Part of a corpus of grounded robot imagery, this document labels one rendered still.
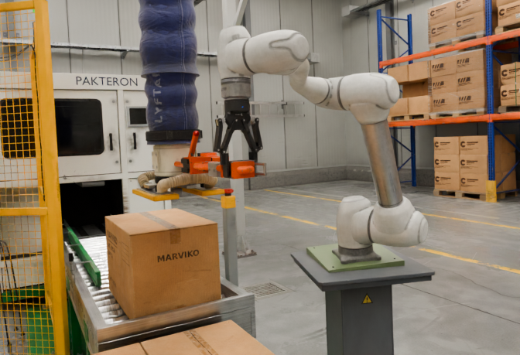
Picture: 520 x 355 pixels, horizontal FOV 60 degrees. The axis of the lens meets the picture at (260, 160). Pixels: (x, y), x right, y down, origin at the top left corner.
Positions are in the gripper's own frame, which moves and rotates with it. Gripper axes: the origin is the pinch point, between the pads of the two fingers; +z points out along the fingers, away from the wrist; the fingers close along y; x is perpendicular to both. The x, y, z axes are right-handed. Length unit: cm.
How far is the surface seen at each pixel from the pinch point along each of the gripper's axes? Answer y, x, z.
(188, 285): -5, -69, 55
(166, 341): 11, -50, 70
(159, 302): 8, -69, 60
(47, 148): 44, -138, -8
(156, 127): 10, -53, -15
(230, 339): -11, -37, 70
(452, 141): -706, -485, 10
